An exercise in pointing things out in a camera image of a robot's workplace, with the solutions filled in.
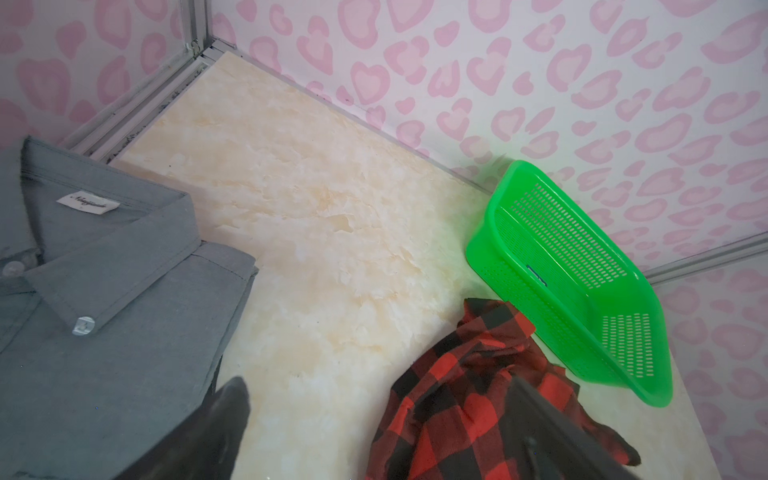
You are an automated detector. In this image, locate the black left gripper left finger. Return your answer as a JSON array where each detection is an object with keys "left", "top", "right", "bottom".
[{"left": 117, "top": 377, "right": 250, "bottom": 480}]

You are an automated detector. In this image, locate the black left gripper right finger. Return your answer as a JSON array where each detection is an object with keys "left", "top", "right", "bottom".
[{"left": 506, "top": 379, "right": 636, "bottom": 479}]

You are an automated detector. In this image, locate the red black plaid shirt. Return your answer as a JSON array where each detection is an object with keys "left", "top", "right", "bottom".
[{"left": 365, "top": 298, "right": 641, "bottom": 479}]

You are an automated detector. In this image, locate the folded grey shirt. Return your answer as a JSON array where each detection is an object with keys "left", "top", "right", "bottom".
[{"left": 1, "top": 137, "right": 257, "bottom": 479}]

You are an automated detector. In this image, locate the green plastic basket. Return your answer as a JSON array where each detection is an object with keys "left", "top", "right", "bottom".
[{"left": 466, "top": 160, "right": 674, "bottom": 408}]

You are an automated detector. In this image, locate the aluminium corner frame post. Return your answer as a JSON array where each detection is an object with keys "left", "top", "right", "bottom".
[{"left": 644, "top": 232, "right": 767, "bottom": 285}]

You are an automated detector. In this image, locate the aluminium left corner post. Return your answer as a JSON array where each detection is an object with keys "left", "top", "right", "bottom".
[{"left": 179, "top": 0, "right": 213, "bottom": 58}]

